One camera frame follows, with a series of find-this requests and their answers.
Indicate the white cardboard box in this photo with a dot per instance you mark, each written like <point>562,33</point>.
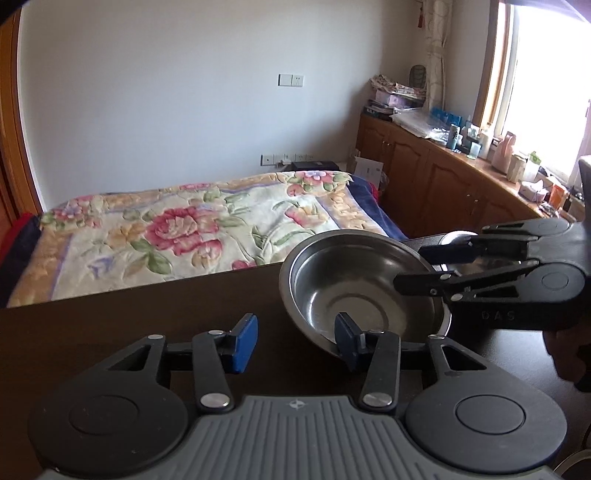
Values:
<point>368,170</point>

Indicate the wooden louvered wardrobe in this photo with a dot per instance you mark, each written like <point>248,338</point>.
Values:
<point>14,115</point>

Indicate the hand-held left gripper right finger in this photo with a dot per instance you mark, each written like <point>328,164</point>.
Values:
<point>346,342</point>

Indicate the large steel bowl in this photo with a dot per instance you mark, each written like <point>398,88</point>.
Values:
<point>332,272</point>

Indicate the wooden cabinet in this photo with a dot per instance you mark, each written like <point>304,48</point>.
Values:
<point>438,184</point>

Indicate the clear plastic bags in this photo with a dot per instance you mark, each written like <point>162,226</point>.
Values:
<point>420,123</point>

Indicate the row of wall outlets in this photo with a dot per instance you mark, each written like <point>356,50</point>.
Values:
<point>277,158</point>

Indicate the person's right hand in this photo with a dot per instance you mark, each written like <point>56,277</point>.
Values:
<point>570,360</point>

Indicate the dark figurine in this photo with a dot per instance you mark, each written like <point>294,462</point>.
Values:
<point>418,76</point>

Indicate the wooden window frame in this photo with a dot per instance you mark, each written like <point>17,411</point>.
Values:
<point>494,69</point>

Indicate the floral blanket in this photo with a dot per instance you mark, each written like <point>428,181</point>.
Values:
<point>184,230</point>

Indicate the orange packet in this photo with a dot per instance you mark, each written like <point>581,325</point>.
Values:
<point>558,197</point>

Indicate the blue boxes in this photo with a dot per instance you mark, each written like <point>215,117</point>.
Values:
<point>445,115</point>

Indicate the pink tissue box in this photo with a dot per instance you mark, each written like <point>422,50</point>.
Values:
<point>535,190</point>

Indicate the white jar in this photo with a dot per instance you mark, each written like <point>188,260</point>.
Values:
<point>519,168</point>

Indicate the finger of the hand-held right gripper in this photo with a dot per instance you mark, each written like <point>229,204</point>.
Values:
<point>461,252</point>
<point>425,282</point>

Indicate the stack of books and papers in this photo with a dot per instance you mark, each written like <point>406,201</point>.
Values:
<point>397,92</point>

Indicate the patterned cream curtain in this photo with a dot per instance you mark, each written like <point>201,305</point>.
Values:
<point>436,50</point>

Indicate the red tassel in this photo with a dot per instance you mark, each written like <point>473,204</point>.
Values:
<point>420,16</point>

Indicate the navy cloth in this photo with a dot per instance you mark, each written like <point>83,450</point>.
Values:
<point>16,267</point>

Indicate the pink bottle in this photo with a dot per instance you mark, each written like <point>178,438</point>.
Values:
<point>504,152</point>

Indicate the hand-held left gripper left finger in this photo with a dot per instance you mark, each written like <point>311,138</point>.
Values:
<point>244,344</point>

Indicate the group of toiletry bottles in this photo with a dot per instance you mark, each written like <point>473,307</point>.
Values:
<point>468,138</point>

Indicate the black box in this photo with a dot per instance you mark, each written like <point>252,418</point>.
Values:
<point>316,165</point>

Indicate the red cloth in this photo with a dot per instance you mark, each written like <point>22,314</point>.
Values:
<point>21,225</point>

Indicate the white wall switch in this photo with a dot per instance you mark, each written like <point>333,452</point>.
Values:
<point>291,80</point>

